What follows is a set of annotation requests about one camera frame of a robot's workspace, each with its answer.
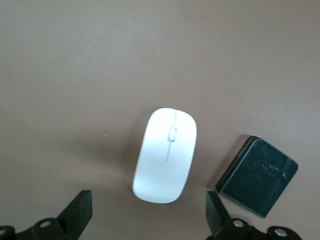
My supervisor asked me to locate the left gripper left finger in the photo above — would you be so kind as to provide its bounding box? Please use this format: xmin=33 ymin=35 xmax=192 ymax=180
xmin=0 ymin=189 xmax=94 ymax=240

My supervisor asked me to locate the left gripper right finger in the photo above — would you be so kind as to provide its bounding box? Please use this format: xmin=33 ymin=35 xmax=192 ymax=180
xmin=205 ymin=190 xmax=301 ymax=240

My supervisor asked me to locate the black phone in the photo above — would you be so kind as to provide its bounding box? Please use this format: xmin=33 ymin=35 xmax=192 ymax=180
xmin=215 ymin=135 xmax=299 ymax=220

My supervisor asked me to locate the white computer mouse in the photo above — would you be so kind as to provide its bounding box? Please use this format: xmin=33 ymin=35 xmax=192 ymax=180
xmin=131 ymin=107 xmax=198 ymax=205

